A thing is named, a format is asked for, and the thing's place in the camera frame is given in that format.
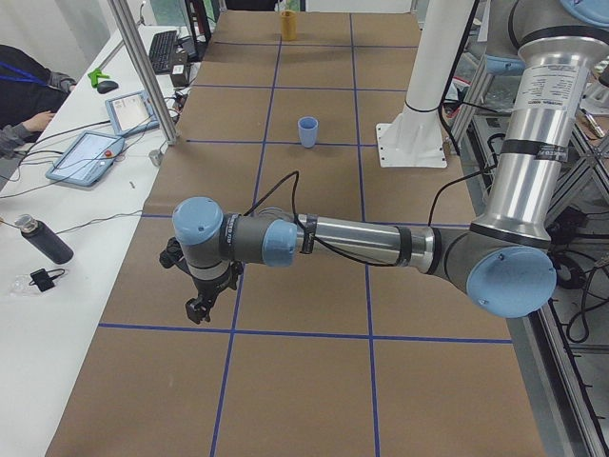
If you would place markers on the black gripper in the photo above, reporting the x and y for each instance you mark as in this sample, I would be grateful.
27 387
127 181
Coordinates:
207 288

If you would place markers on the person's forearm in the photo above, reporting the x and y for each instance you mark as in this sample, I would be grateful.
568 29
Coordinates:
12 137

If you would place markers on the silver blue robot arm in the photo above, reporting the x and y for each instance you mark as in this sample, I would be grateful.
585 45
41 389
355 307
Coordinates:
500 261

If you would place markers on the blue cup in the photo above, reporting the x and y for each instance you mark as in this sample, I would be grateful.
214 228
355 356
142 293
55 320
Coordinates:
308 131

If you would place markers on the yellow cup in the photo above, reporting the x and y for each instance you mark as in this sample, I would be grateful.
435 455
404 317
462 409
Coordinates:
288 25

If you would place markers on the person's hand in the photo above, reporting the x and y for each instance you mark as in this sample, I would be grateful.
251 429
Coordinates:
39 121

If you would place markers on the brown paper table cover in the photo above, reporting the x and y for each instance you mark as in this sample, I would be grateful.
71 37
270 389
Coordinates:
326 357

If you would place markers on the small metal cylinder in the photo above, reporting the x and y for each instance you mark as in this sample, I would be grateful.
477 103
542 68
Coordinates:
156 157

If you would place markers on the black water bottle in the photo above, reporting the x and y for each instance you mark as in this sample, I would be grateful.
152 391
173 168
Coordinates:
44 239

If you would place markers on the near teach pendant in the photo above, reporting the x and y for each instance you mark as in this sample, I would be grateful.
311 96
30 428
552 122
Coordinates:
86 160

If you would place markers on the teach pendant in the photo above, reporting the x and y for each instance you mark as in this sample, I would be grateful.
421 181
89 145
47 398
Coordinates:
131 113
86 160

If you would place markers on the far teach pendant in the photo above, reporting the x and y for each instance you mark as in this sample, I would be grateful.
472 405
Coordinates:
131 113

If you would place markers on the black computer mouse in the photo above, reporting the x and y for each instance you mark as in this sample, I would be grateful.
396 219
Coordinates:
106 86

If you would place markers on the black keyboard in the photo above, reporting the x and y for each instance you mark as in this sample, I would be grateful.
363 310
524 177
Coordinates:
161 50

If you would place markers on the green object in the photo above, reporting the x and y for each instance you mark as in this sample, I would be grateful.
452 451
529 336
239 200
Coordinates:
96 77

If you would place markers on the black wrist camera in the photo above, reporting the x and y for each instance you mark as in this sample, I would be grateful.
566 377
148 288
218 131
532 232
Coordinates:
172 255

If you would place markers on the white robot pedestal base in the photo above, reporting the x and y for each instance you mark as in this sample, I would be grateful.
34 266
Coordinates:
414 138

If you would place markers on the aluminium frame post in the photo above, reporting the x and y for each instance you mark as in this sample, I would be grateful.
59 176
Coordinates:
138 56

